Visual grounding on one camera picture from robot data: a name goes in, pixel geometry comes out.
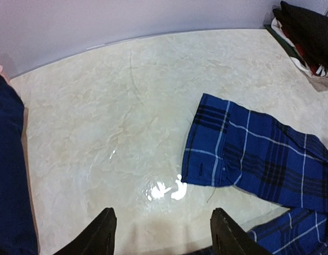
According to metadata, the solid navy blue garment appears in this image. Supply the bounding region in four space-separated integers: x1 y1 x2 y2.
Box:
0 66 38 254

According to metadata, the red black plaid shirt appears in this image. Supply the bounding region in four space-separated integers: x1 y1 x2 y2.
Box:
281 27 328 78

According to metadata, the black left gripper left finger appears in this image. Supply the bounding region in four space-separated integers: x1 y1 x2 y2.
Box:
55 208 117 255

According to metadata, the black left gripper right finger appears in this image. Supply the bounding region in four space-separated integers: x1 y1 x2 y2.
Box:
210 208 271 255

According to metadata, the folded white green garment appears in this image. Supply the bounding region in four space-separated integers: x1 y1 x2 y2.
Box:
264 18 313 77

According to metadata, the black t-shirt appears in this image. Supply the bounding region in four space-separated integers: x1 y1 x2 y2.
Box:
273 1 328 57

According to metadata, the blue plaid garment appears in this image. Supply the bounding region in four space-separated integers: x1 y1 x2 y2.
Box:
182 94 328 254

